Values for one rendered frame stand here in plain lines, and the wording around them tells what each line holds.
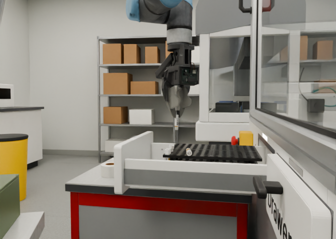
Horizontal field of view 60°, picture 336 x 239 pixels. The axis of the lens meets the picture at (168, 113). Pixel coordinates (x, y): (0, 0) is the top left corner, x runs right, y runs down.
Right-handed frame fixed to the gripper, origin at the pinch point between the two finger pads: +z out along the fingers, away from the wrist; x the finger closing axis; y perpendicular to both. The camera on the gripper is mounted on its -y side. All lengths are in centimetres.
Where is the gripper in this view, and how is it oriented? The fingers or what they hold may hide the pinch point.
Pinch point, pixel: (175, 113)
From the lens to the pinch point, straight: 89.0
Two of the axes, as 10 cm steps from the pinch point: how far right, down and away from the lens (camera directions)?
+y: 5.0, 0.5, -8.6
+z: 0.0, 10.0, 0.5
